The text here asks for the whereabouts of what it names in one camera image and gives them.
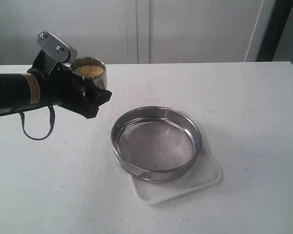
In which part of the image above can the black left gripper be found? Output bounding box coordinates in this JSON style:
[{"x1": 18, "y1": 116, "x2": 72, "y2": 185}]
[{"x1": 27, "y1": 50, "x2": 112, "y2": 119}]

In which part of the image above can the yellow and white grain mixture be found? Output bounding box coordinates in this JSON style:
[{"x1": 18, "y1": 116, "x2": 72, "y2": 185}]
[{"x1": 74, "y1": 64, "x2": 104, "y2": 78}]

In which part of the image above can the stainless steel cup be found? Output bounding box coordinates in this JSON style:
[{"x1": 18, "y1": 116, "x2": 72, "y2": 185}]
[{"x1": 70, "y1": 57, "x2": 107, "y2": 92}]

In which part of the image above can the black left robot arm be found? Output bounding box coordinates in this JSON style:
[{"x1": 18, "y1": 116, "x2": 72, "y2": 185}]
[{"x1": 0, "y1": 51, "x2": 112, "y2": 119}]

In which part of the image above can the round steel mesh sieve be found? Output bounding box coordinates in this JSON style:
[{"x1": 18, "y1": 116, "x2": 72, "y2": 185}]
[{"x1": 110, "y1": 106, "x2": 202, "y2": 183}]

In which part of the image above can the white plastic tray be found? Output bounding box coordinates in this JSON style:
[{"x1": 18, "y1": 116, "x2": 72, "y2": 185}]
[{"x1": 129, "y1": 148, "x2": 223, "y2": 205}]

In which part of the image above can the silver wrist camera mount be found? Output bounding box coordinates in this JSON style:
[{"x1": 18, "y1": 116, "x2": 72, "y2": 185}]
[{"x1": 37, "y1": 30, "x2": 78, "y2": 63}]

